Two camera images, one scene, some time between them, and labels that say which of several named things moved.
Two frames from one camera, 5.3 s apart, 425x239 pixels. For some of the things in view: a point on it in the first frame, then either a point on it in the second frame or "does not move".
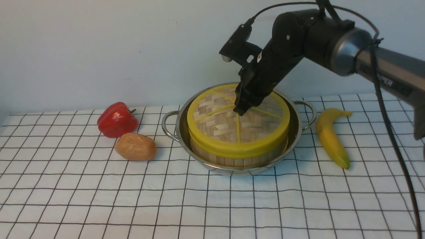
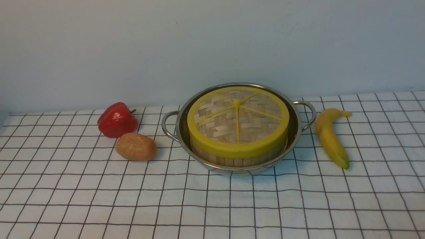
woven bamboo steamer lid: [214, 128] does not move
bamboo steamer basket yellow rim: [240, 150] to [212, 161]
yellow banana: [325, 123] does not move
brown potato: [136, 147] does not move
